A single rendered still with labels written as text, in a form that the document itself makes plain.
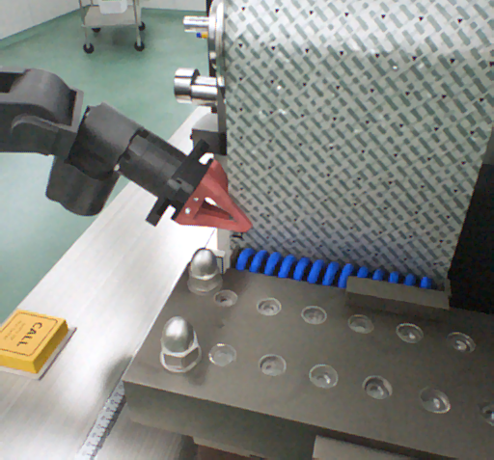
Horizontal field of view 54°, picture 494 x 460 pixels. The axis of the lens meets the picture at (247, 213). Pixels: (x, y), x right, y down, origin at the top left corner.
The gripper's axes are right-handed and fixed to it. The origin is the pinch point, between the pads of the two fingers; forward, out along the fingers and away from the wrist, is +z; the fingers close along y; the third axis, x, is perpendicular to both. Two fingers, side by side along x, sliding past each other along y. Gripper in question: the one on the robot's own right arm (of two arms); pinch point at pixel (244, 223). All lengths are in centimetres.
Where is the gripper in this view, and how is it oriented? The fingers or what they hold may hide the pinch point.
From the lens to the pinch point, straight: 53.8
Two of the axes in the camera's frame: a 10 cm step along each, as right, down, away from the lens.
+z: 8.3, 5.4, 1.1
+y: -2.5, 5.4, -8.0
